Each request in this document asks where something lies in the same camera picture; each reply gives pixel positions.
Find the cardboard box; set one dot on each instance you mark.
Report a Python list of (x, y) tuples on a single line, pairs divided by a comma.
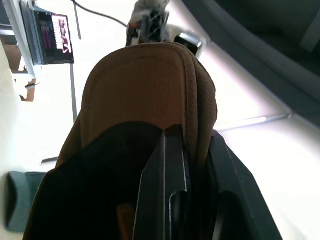
[(27, 92)]

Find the teal padded seat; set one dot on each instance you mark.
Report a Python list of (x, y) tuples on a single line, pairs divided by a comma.
[(22, 200)]

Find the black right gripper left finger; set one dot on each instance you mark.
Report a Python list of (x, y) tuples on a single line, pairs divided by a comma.
[(162, 190)]

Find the dark grey beam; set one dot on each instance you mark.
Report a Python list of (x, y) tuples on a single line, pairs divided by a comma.
[(262, 50)]

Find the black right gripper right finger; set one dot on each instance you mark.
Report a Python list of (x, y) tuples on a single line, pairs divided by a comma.
[(240, 200)]

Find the silver aluminium frame post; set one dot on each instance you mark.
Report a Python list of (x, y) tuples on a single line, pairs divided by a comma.
[(21, 37)]

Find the black silver metal block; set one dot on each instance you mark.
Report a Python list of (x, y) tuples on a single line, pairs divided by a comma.
[(188, 41)]

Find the computer monitor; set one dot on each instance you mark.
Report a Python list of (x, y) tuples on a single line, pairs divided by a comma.
[(55, 37)]

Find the brown cap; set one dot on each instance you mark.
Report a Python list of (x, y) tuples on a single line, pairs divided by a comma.
[(140, 95)]

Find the thin grey pole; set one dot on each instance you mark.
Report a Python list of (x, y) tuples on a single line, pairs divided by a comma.
[(73, 92)]

